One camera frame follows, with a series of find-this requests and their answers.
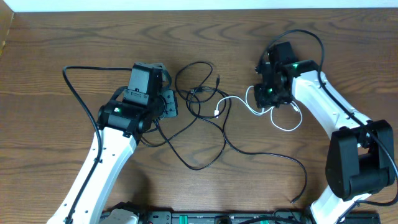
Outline white cable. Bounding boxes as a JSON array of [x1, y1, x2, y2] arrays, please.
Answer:
[[213, 85, 303, 132]]

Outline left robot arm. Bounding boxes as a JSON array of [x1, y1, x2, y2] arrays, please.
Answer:
[[48, 62, 178, 223]]

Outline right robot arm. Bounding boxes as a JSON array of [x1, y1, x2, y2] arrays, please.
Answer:
[[254, 42, 397, 223]]

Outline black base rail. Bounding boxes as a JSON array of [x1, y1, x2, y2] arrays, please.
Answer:
[[99, 202, 382, 224]]

